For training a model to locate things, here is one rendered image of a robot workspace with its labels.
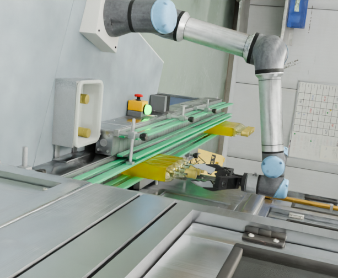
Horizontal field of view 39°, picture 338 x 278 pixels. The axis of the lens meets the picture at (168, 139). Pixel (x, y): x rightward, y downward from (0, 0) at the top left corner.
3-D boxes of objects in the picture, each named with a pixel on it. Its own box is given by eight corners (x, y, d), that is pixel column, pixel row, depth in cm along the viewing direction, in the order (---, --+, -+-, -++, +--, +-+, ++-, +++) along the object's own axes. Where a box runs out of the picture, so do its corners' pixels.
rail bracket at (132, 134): (111, 161, 175) (142, 167, 171) (114, 116, 172) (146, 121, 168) (114, 160, 178) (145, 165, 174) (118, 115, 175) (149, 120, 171)
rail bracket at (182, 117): (165, 118, 229) (192, 123, 225) (166, 103, 228) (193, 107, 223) (167, 118, 233) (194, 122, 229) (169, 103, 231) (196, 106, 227)
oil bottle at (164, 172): (119, 174, 186) (171, 183, 179) (121, 159, 185) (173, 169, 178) (125, 170, 191) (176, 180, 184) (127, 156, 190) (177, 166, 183)
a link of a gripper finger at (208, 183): (194, 185, 191) (217, 184, 188) (190, 188, 185) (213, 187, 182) (193, 177, 191) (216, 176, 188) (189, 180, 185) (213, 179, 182)
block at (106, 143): (94, 153, 176) (111, 156, 174) (95, 128, 175) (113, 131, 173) (98, 151, 180) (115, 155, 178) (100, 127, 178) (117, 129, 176)
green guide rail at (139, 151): (116, 156, 179) (135, 160, 176) (116, 154, 179) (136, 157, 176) (221, 113, 342) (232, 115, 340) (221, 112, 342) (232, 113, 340)
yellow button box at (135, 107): (125, 115, 215) (140, 117, 213) (127, 99, 214) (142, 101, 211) (132, 113, 222) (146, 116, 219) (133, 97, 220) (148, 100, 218)
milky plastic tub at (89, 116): (52, 145, 160) (75, 149, 157) (56, 78, 156) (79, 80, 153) (78, 137, 176) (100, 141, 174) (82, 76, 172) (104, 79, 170)
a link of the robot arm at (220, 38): (148, -2, 177) (291, 39, 164) (160, 5, 191) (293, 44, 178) (139, 30, 179) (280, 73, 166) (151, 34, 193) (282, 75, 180)
